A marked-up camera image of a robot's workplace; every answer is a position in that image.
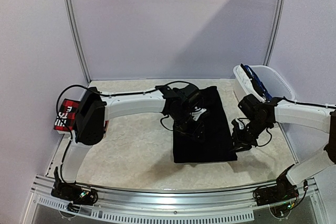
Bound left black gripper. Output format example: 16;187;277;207
170;109;206;144

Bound black t-shirt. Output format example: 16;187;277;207
172;86;238;164

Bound blue plaid shirt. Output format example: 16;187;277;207
240;64;272;101

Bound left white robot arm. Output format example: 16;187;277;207
54;82;207;200

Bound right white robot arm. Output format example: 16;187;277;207
232;94;335;201

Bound white laundry basket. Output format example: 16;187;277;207
233;65;296;102

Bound white towel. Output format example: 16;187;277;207
233;66;265;102

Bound red plaid folded shirt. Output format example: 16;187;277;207
54;99;108;145

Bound perforated metal front panel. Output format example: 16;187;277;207
23;195;256;223

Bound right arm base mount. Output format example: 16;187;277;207
253;179;309;210

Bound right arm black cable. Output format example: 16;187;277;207
251;96;336;148

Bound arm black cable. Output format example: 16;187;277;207
55;80;190;180
251;96;336;148

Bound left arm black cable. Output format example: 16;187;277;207
55;80;190;180

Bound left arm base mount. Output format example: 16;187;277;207
51;167;98;206

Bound aluminium front rail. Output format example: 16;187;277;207
30;174;319;209

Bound right wall metal profile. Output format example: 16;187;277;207
263;0;285;66

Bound wall metal profile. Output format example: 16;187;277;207
263;0;285;66
64;0;91;83

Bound left wall metal profile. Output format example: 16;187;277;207
64;0;91;83

